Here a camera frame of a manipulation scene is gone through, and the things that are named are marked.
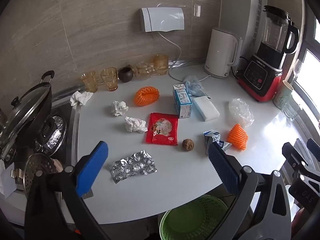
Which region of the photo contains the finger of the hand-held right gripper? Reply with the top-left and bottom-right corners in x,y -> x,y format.
307,138 -> 320,161
282,142 -> 310,173

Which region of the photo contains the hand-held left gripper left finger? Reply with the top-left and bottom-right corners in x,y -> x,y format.
24,141 -> 110,240

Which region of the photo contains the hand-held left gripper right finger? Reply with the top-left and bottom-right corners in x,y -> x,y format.
207,141 -> 293,240

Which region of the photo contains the green plastic basket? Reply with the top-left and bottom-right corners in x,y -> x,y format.
159,194 -> 229,240

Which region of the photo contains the white tissue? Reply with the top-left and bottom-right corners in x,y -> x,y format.
111,100 -> 129,117
69,91 -> 94,106
124,116 -> 148,133

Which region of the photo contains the crushed white drink carton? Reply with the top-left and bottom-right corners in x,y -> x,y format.
203,129 -> 233,155

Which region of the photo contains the orange foam fruit net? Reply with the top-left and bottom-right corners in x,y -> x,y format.
135,86 -> 160,105
227,124 -> 249,151

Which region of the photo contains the brown round nut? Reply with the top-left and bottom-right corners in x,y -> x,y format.
182,139 -> 194,152

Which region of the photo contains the silver foil blister pack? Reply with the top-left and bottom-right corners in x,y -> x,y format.
109,150 -> 158,184

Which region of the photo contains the clear glass jar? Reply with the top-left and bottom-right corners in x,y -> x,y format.
282,104 -> 303,122

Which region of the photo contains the foil burner liner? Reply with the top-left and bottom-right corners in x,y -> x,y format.
35,115 -> 68,155

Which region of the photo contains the perforated metal steamer plate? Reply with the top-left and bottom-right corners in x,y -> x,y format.
24,152 -> 58,200

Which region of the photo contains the clear plastic bag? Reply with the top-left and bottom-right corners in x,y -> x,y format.
228,98 -> 255,127

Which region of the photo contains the white rectangular box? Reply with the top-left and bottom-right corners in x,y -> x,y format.
193,96 -> 220,122

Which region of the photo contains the white and green cup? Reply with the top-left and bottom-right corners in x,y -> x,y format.
272,80 -> 294,110

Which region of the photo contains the black gas stove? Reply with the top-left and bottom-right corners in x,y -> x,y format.
0,100 -> 80,200

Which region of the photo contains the red snack packet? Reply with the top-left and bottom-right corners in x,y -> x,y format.
145,112 -> 179,145

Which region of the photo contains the blue and white milk carton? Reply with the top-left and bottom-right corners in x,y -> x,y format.
172,83 -> 193,119

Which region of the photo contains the clear wine glass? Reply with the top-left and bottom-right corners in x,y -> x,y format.
291,59 -> 304,85

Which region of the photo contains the blue patterned plastic bag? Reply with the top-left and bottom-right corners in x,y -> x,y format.
184,75 -> 212,98

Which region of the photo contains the black and red blender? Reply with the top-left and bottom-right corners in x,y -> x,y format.
236,5 -> 300,103

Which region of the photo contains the amber glass cup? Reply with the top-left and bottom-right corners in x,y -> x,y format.
101,67 -> 119,92
80,70 -> 99,93

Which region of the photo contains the white paper sheet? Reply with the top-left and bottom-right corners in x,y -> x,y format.
0,166 -> 19,198

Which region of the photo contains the glass wok lid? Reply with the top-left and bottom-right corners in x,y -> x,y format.
0,82 -> 53,140

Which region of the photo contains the brown clay pot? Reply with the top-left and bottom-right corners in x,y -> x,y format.
118,65 -> 135,83

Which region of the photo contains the black wok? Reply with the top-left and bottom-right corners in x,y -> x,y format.
0,70 -> 55,163

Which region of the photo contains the clear glass teapot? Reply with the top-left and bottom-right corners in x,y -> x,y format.
132,61 -> 158,81

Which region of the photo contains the white electric kettle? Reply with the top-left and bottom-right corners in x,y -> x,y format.
204,27 -> 243,80

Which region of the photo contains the amber ribbed glass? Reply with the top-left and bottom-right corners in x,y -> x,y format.
153,54 -> 169,76

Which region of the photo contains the white power cable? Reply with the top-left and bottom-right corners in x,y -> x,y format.
157,30 -> 212,81

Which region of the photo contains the white wall-mounted box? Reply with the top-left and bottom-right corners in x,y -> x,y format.
139,6 -> 185,33

